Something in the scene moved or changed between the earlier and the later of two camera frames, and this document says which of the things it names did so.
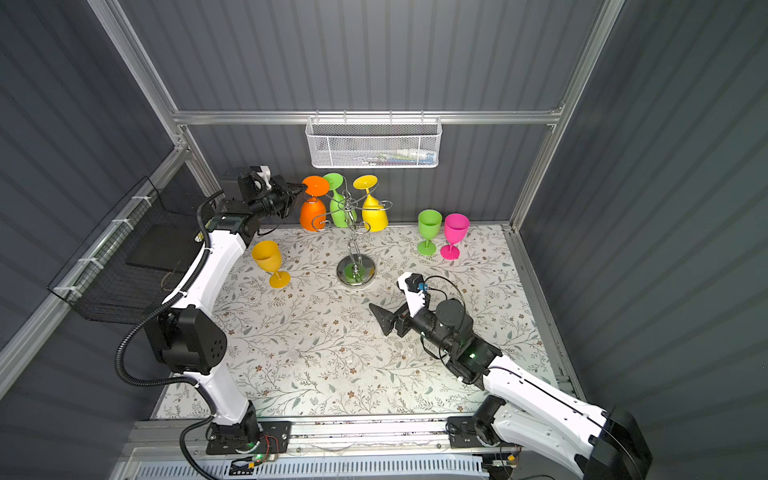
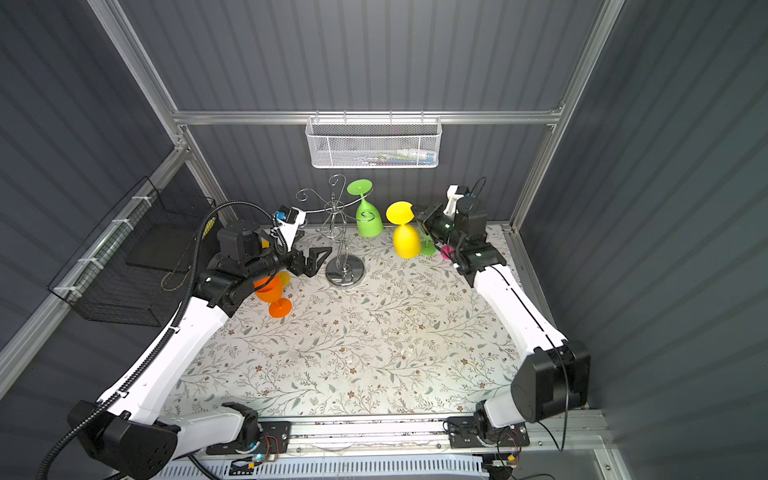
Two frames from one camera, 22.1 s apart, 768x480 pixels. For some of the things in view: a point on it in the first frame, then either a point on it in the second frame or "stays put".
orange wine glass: (312, 210) to (271, 292)
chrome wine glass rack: (355, 269) to (343, 269)
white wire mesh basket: (369, 142) stays put
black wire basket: (129, 266) stays put
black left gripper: (286, 196) to (311, 265)
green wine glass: (342, 213) to (368, 220)
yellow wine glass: (374, 215) to (406, 237)
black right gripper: (386, 317) to (434, 213)
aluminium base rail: (316, 434) stays put
